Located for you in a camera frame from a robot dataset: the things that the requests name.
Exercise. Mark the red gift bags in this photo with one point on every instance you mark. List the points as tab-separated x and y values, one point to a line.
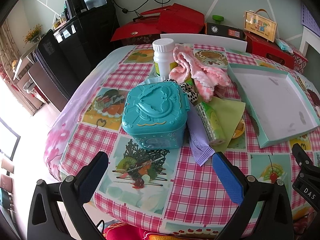
171	19

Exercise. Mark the white shelf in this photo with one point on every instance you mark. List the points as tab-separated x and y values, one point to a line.
309	38

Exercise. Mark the light green cloth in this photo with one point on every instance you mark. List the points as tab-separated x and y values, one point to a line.
229	114

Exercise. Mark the red cardboard box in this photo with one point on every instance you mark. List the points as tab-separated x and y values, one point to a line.
259	46

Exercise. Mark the white pill bottle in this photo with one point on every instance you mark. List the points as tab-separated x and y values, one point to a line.
163	56

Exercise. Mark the pink knitted cloth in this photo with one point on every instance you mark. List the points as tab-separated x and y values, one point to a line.
209	81

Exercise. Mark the yellow children's gift case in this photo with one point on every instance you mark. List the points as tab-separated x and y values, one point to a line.
260	23

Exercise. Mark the black cabinet with monitor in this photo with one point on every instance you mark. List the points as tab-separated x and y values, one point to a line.
69	54

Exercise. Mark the purple perforated basket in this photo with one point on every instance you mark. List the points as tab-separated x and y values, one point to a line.
308	21

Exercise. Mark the yellow flower bouquet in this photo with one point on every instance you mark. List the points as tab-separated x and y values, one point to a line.
34	34

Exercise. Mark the blue wet wipes pack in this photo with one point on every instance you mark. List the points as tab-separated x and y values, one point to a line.
283	45

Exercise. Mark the teal plastic toy case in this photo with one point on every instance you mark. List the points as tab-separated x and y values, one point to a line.
155	115

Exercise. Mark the teal cardboard tray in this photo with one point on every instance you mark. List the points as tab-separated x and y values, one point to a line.
279	108

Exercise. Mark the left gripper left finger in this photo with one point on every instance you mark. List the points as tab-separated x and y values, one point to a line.
77	190

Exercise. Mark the black pump box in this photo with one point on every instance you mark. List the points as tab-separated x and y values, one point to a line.
224	31

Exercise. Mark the leopard print scrunchie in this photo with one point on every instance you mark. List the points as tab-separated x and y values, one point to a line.
188	91

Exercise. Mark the green tissue pack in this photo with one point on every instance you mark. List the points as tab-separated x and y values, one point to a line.
211	124

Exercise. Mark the white foam board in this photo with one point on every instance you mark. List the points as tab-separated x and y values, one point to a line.
209	40

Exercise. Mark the checkered fruit print tablecloth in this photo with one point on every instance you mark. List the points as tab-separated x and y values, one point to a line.
174	194

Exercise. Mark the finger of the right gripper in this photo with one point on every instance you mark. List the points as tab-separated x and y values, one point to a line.
302	159

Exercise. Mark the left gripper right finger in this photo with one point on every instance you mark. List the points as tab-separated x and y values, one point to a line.
242	190

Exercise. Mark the purple cartoon packet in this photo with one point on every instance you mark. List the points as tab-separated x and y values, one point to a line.
198	139

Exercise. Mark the patterned red gift box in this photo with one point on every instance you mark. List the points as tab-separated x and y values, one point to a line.
300	61

